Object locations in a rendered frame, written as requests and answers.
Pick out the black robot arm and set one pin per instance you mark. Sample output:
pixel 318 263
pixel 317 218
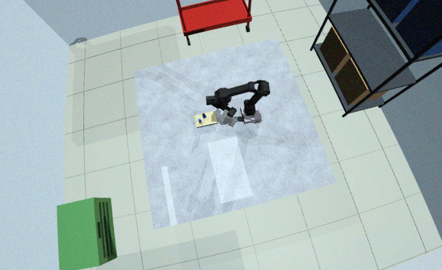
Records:
pixel 222 95

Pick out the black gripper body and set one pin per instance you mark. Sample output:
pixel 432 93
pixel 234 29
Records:
pixel 231 111

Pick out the pale yellow plate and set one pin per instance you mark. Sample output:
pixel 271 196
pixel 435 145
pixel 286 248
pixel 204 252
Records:
pixel 205 119

